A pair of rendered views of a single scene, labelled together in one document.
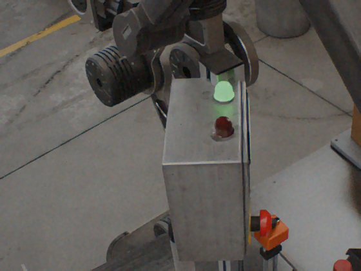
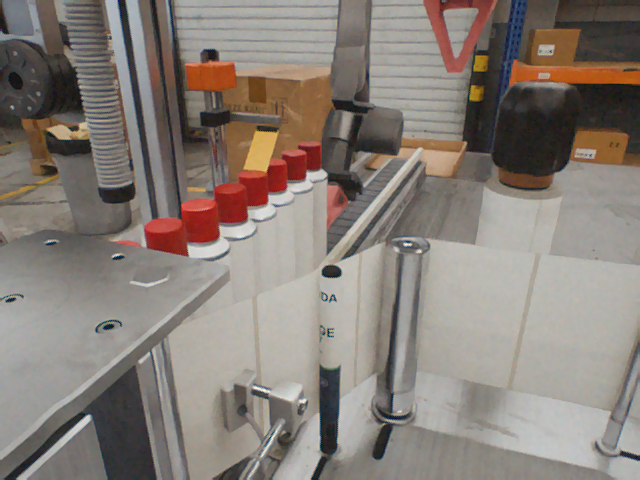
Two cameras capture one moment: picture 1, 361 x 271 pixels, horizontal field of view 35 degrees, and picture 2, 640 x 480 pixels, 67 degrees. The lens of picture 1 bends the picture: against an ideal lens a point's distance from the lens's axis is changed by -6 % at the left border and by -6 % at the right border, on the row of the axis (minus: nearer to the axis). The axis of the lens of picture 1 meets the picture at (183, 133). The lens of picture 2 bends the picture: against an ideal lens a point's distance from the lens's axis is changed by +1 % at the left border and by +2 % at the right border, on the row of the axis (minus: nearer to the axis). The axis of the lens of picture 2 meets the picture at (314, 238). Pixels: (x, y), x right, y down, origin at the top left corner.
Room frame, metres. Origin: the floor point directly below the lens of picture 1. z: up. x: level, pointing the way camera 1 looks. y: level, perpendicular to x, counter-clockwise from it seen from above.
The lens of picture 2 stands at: (0.11, 0.18, 1.24)
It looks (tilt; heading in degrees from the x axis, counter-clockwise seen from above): 25 degrees down; 319
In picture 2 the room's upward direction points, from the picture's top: straight up
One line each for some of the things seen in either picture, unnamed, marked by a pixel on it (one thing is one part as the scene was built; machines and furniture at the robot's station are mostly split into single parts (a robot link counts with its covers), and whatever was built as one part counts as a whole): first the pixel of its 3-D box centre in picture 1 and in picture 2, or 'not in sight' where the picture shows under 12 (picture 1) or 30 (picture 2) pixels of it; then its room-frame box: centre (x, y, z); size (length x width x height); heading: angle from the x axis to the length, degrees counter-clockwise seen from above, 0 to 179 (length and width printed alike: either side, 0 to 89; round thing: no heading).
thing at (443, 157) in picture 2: not in sight; (418, 154); (1.01, -1.06, 0.85); 0.30 x 0.26 x 0.04; 117
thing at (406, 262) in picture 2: not in sight; (400, 332); (0.33, -0.13, 0.97); 0.05 x 0.05 x 0.19
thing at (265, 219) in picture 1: (260, 223); not in sight; (0.53, -0.09, 1.32); 0.04 x 0.03 x 0.04; 172
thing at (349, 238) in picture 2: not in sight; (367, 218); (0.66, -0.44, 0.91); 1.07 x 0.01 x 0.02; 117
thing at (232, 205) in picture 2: not in sight; (236, 275); (0.51, -0.06, 0.98); 0.05 x 0.05 x 0.20
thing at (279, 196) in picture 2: not in sight; (275, 238); (0.56, -0.16, 0.98); 0.05 x 0.05 x 0.20
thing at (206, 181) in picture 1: (212, 170); not in sight; (0.59, -0.03, 1.38); 0.17 x 0.10 x 0.19; 172
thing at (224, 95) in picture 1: (224, 91); not in sight; (0.62, -0.06, 1.49); 0.03 x 0.03 x 0.02
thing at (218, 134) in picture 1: (223, 126); not in sight; (0.55, -0.05, 1.49); 0.03 x 0.03 x 0.02
